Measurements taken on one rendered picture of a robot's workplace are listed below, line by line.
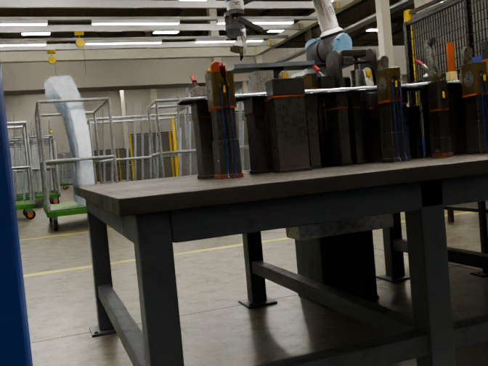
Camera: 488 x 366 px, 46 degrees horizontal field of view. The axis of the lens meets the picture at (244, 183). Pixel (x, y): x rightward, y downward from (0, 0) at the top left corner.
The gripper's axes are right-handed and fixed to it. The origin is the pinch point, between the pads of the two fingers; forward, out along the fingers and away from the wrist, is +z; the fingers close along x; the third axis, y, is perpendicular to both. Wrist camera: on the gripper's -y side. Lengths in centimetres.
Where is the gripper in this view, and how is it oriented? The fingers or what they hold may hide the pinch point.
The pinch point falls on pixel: (244, 57)
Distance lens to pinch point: 257.7
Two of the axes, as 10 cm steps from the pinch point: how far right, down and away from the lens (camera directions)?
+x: 1.3, 0.3, -9.9
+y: -9.9, 0.9, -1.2
